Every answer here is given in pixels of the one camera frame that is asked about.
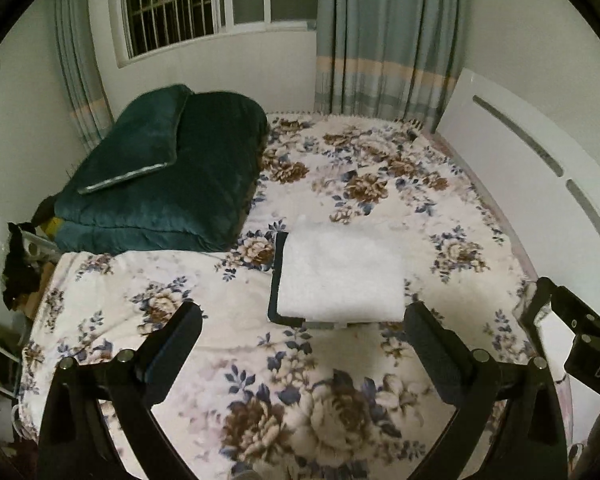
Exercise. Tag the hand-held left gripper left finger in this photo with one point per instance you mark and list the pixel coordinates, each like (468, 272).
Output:
(165, 360)

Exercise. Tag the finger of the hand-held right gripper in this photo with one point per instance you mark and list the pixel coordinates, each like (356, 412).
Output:
(575, 307)

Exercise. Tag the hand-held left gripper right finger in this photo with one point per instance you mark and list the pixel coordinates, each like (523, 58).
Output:
(442, 365)

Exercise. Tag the white knit sweater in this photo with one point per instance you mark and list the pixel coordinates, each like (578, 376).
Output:
(340, 275)

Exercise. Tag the black grey striped garment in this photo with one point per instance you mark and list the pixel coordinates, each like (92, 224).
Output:
(278, 280)

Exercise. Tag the black hanging clothes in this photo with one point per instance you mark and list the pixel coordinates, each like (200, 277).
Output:
(20, 265)

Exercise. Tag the white folded cloth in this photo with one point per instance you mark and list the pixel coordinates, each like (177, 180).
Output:
(555, 345)

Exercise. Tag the floral printed blanket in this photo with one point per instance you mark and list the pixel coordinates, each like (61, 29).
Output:
(300, 385)

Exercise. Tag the cardboard box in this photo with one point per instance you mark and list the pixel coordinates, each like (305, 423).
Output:
(35, 290)

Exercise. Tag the white headboard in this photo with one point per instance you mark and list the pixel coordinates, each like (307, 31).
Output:
(540, 145)

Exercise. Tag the yellow box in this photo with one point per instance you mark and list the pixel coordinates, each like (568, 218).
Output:
(54, 227)

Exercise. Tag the dark green folded quilt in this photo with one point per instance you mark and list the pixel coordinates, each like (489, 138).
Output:
(195, 180)

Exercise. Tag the dark green pillow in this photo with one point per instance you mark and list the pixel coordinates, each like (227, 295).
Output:
(135, 145)

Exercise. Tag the narrow grey-blue curtain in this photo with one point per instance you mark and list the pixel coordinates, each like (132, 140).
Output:
(82, 70)

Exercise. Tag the wide grey-blue curtain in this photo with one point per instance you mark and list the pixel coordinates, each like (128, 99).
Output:
(385, 40)

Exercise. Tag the barred window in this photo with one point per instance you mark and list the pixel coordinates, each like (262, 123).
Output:
(200, 0)

